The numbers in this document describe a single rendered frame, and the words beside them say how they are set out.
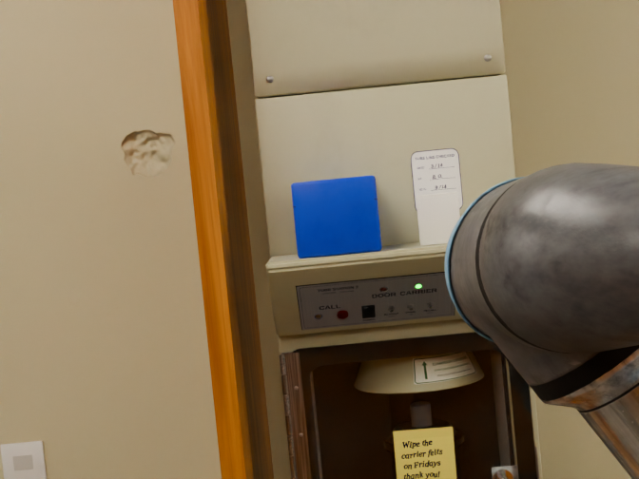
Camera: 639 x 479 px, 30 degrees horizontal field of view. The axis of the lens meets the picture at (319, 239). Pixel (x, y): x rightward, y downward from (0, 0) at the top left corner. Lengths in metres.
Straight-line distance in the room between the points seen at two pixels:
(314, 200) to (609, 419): 0.67
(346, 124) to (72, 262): 0.65
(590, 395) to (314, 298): 0.69
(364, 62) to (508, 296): 0.85
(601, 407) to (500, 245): 0.16
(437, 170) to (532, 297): 0.83
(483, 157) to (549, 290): 0.85
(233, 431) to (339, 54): 0.49
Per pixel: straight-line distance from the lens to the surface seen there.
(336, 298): 1.45
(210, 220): 1.43
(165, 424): 2.00
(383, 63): 1.52
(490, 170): 1.53
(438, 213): 1.44
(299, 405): 1.53
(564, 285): 0.68
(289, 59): 1.52
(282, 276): 1.41
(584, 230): 0.68
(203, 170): 1.43
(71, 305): 2.00
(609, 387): 0.79
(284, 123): 1.51
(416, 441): 1.54
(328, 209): 1.40
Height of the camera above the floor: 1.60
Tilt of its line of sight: 3 degrees down
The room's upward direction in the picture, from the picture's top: 6 degrees counter-clockwise
